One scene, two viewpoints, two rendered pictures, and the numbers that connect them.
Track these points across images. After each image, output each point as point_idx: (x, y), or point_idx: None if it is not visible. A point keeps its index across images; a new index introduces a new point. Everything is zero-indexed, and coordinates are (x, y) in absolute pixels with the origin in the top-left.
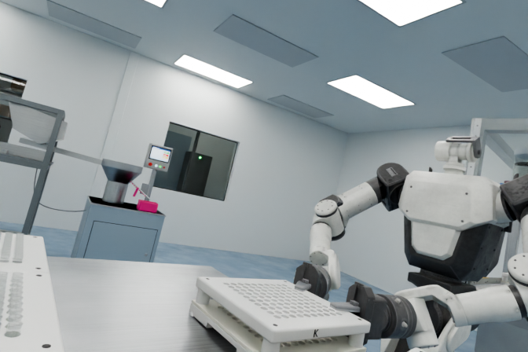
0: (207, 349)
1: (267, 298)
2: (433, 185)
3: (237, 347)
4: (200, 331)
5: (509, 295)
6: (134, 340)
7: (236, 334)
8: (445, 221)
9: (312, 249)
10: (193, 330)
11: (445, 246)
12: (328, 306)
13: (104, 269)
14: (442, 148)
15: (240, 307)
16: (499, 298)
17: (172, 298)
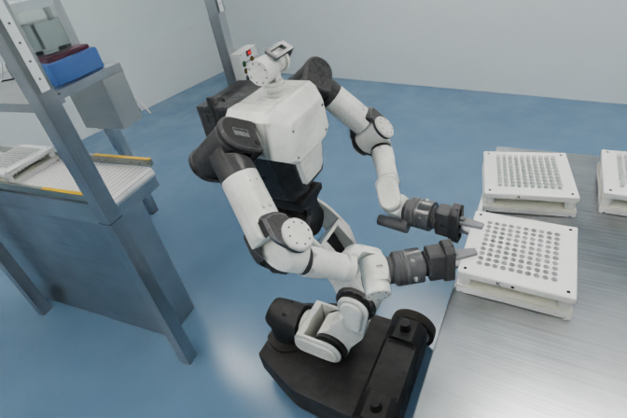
0: (588, 279)
1: (536, 251)
2: (305, 116)
3: None
4: (578, 295)
5: (391, 147)
6: None
7: None
8: (319, 138)
9: (353, 269)
10: (584, 299)
11: (320, 159)
12: (482, 230)
13: None
14: (274, 70)
15: (577, 251)
16: (393, 153)
17: (571, 349)
